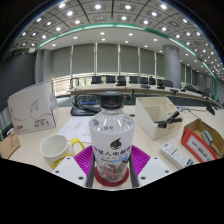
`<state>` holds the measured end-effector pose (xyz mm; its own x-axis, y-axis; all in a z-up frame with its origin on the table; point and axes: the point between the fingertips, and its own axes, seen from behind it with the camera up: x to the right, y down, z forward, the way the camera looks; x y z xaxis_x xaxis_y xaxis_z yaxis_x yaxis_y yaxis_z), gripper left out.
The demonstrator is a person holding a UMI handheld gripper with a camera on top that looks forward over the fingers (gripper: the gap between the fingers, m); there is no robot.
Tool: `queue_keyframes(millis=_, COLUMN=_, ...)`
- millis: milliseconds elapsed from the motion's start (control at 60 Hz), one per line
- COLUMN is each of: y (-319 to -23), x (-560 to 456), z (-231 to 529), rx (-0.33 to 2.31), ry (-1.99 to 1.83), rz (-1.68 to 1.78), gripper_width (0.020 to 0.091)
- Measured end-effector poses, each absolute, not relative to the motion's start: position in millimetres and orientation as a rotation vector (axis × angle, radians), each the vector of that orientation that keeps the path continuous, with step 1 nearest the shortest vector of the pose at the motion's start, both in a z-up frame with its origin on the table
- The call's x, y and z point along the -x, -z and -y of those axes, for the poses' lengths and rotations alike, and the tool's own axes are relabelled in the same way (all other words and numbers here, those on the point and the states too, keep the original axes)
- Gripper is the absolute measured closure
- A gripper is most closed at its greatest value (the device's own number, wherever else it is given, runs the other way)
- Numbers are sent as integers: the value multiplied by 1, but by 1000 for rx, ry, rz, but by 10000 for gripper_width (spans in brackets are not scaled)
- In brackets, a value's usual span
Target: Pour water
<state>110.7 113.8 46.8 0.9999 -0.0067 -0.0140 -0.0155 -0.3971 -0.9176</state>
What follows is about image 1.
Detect row of black office chairs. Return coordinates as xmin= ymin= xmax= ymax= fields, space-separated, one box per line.
xmin=90 ymin=75 xmax=214 ymax=98

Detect black desk phone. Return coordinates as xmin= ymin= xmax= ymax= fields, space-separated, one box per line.
xmin=70 ymin=93 xmax=103 ymax=117

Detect grey-green eraser block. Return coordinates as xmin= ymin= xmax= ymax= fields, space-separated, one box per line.
xmin=201 ymin=129 xmax=214 ymax=148

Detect open cardboard box red edge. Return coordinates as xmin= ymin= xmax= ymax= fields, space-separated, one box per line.
xmin=180 ymin=118 xmax=224 ymax=164

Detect black desk microphone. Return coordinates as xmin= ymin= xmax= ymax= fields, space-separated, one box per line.
xmin=205 ymin=103 xmax=216 ymax=116

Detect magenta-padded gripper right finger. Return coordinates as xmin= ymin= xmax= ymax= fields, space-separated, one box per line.
xmin=128 ymin=144 xmax=173 ymax=189

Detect white and yellow mug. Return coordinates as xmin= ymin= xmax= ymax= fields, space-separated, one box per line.
xmin=39 ymin=134 xmax=86 ymax=170

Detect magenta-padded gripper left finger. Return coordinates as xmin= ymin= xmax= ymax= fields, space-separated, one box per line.
xmin=53 ymin=145 xmax=96 ymax=190

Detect long curved conference desk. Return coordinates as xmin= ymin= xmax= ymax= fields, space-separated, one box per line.
xmin=68 ymin=82 xmax=223 ymax=108

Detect large white cardboard box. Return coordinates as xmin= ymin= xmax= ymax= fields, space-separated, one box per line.
xmin=7 ymin=81 xmax=60 ymax=136

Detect brown paper envelope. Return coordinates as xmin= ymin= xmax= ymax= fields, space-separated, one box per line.
xmin=0 ymin=133 xmax=22 ymax=160

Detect white printed paper sheet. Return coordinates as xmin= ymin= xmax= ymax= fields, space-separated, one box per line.
xmin=57 ymin=115 xmax=94 ymax=144

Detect white remote control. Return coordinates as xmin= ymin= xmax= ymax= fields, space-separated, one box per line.
xmin=160 ymin=142 xmax=195 ymax=170

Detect white desk organizer box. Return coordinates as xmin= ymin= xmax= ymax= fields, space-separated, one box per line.
xmin=134 ymin=96 xmax=184 ymax=141

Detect clear bottle with white label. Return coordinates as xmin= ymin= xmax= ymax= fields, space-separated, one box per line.
xmin=88 ymin=91 xmax=136 ymax=184

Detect ceiling lights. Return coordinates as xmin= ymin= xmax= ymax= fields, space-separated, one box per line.
xmin=13 ymin=0 xmax=224 ymax=88

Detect black clip in organizer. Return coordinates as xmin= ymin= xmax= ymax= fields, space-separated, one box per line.
xmin=153 ymin=110 xmax=184 ymax=129

